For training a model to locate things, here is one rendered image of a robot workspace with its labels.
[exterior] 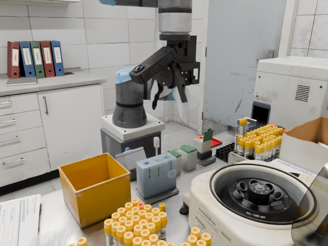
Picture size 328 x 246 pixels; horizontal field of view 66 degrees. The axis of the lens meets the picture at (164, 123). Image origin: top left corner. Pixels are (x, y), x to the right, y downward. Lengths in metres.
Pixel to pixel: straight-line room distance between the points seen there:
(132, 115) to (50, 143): 1.43
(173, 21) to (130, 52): 2.65
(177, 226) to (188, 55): 0.40
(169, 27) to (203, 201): 0.36
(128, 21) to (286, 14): 1.67
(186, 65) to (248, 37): 2.13
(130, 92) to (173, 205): 0.51
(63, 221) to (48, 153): 1.77
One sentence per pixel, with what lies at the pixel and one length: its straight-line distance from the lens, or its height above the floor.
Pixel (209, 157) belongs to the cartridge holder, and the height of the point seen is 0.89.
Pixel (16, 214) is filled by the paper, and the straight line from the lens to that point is 0.72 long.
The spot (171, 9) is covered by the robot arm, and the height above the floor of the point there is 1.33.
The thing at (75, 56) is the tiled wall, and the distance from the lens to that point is 2.94.
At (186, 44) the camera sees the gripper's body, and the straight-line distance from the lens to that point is 0.62.
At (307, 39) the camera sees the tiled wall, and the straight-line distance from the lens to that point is 2.49.
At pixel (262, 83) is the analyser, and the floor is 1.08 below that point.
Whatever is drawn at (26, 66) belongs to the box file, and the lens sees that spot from 2.52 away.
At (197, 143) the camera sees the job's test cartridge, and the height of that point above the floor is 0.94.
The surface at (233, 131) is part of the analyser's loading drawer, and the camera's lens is 1.04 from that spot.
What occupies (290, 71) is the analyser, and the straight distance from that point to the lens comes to 1.07.
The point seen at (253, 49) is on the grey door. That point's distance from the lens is 2.67.
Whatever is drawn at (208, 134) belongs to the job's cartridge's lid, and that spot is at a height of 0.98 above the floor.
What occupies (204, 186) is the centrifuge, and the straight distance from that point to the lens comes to 0.55.
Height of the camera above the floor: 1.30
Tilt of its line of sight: 20 degrees down
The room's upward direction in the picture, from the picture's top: straight up
